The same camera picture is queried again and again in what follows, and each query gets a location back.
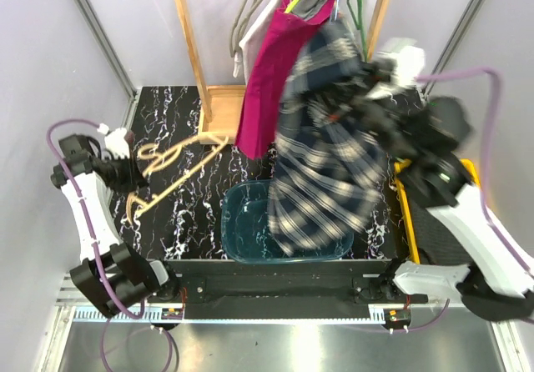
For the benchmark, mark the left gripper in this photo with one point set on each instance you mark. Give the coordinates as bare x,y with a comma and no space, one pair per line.
133,180

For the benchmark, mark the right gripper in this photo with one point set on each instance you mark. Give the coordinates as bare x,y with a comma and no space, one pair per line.
360,88

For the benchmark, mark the navy plaid skirt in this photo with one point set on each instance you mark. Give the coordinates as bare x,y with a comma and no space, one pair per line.
325,183

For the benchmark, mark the magenta pleated skirt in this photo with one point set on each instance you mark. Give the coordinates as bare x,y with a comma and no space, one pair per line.
285,36

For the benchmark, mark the white skirt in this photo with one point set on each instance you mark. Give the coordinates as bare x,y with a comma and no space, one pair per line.
249,45

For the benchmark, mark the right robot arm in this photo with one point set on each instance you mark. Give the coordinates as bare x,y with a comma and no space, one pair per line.
497,282

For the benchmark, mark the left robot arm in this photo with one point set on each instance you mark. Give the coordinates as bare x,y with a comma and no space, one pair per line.
111,274

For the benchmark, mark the dark green hanger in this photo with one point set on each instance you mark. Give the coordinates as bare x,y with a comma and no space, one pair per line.
355,8

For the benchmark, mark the yellow plastic crate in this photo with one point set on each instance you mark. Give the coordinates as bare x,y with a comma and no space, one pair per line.
406,213

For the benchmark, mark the wooden clothes rack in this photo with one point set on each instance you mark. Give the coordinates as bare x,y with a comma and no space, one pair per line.
221,104

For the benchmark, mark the dark clothes in crate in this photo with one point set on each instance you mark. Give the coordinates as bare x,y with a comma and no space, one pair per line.
434,242

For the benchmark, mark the teal transparent plastic bin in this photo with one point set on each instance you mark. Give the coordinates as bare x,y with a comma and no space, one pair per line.
245,234

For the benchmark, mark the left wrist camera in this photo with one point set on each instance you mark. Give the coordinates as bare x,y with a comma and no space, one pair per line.
118,142

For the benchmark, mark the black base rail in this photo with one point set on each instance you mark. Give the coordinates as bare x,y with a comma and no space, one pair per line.
227,291

